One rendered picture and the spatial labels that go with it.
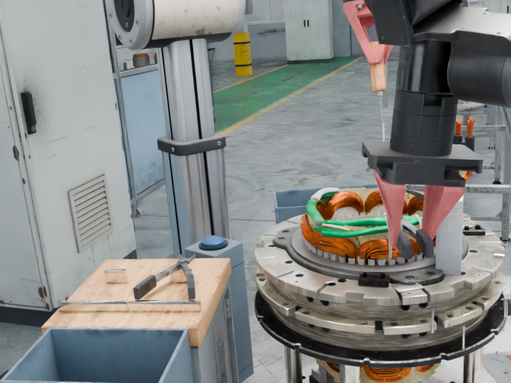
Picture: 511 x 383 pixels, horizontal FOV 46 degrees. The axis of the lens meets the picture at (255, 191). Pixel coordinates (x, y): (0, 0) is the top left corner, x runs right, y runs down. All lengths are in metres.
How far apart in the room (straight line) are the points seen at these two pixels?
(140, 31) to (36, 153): 1.88
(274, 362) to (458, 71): 0.75
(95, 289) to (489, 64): 0.56
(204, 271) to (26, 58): 2.16
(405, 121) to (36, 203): 2.46
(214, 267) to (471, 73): 0.46
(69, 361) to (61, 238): 2.31
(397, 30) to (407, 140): 0.10
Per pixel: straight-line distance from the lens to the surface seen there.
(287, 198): 1.16
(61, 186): 3.03
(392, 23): 0.53
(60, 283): 3.08
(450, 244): 0.71
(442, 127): 0.56
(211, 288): 0.78
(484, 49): 0.51
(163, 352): 0.71
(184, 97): 1.13
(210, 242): 0.99
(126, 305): 0.75
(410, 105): 0.56
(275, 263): 0.76
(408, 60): 0.56
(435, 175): 0.56
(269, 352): 1.18
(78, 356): 0.75
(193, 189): 1.15
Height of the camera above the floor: 1.40
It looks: 17 degrees down
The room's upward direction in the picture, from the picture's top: 4 degrees counter-clockwise
